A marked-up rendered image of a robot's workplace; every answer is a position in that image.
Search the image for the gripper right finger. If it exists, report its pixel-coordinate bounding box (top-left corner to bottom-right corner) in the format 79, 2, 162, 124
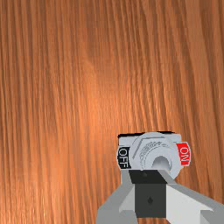
150, 169, 224, 224

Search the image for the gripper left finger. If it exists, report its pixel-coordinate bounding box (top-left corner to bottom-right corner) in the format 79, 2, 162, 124
95, 169, 151, 224

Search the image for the toggle switch on black base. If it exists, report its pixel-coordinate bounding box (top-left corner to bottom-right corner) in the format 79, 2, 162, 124
116, 130, 192, 186

